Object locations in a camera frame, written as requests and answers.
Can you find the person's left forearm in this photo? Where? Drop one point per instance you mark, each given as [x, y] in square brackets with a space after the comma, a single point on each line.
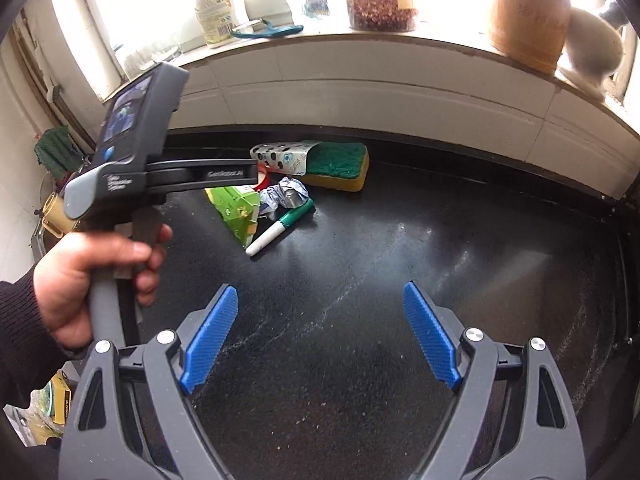
[25, 340]

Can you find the white mortar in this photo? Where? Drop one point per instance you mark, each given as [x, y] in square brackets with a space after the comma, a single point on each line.
[592, 45]

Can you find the clear drinking glass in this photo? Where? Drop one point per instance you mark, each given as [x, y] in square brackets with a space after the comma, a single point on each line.
[159, 54]
[136, 65]

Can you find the crumpled silver foil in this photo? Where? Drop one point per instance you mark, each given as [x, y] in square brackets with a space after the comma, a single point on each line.
[285, 195]

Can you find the white soap pump bottle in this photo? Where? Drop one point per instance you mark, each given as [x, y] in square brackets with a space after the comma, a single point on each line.
[217, 10]

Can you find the yellow green sponge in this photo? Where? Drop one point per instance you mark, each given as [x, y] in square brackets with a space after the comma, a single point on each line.
[337, 167]

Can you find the green white marker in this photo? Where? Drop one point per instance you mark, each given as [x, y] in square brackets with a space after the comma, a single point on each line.
[272, 235]

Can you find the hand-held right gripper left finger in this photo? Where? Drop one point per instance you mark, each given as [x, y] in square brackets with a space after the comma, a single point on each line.
[207, 345]

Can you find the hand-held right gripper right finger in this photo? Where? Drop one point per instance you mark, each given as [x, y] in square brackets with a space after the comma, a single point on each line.
[432, 340]

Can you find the green cloth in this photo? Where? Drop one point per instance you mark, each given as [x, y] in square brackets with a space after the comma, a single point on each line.
[55, 152]

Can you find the grey pestle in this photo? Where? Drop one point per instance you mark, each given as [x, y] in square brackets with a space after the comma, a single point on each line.
[614, 10]

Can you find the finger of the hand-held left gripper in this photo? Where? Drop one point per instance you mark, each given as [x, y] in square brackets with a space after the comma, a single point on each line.
[250, 164]

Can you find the jar of dried red berries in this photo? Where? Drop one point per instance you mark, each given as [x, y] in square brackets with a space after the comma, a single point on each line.
[382, 12]

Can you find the white polka dot carton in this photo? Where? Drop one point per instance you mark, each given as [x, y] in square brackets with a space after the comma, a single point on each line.
[285, 157]

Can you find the wooden utensil holder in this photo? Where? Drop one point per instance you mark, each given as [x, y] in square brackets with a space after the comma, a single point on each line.
[530, 15]

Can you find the person's left hand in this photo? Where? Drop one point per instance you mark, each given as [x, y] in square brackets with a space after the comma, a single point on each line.
[75, 280]

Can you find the yellow cup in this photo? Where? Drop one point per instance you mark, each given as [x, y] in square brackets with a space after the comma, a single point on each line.
[57, 212]

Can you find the yellow black box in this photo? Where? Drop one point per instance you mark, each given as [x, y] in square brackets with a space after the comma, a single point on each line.
[61, 397]

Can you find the small green carton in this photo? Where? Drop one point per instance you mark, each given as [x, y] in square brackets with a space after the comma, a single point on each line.
[235, 210]

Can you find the brown wall pipe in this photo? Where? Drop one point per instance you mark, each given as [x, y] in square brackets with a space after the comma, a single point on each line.
[45, 75]

